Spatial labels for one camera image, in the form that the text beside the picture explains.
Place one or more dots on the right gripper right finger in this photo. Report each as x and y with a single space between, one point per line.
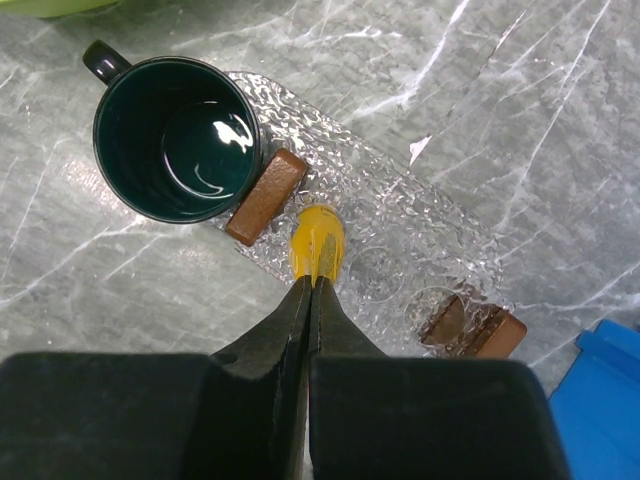
373 416

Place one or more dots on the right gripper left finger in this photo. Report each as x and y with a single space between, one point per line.
236 414

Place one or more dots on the clear acrylic tray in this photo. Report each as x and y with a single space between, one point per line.
403 235

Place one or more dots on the dark green mug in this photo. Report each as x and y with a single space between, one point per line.
175 139

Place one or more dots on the clear acrylic holder brown ends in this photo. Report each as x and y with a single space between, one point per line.
436 323

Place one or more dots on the light green tray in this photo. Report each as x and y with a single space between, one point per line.
45 9

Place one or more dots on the blue four-compartment bin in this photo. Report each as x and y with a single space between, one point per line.
596 405

